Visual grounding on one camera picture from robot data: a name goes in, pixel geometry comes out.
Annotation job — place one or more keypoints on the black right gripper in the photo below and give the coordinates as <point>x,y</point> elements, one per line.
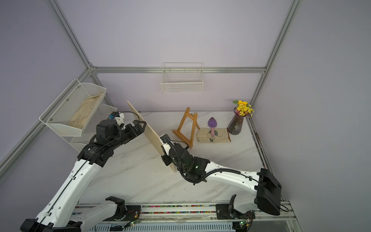
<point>168,158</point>

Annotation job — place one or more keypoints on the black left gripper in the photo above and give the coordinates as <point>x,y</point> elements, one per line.
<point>137,127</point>

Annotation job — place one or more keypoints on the light plywood board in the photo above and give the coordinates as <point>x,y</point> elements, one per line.
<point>153,138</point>

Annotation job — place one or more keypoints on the small wooden easel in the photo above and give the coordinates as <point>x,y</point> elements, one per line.
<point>187,128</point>

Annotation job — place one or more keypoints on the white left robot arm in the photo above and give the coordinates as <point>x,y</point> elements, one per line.
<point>75,185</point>

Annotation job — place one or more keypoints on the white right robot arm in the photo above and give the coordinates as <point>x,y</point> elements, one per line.
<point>261,190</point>

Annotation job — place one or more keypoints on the beige gardening glove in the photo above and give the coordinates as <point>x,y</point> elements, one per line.
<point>221,135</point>

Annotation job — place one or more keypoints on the purple garden trowel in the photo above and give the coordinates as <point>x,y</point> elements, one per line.
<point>212,123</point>

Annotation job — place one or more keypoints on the beige cloth in shelf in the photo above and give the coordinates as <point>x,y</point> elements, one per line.
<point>80,118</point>

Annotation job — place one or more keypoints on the yellow flowers bouquet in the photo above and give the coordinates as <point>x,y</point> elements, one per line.
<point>243,109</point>

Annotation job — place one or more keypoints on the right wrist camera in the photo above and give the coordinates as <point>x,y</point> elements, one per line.
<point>167,150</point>

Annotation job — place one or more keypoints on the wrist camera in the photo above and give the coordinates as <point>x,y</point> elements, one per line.
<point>118,117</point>
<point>167,150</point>

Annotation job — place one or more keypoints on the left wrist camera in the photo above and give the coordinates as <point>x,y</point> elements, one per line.
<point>118,117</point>

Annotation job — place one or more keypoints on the white wire wall basket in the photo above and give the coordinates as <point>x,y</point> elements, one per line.
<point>180,77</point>

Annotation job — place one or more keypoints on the white mesh wall shelf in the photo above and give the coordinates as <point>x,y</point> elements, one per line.
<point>58,114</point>

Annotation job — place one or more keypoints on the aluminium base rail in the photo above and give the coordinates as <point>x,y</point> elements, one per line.
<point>188,214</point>

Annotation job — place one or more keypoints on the aluminium frame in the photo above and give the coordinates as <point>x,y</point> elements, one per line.
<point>90,71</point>

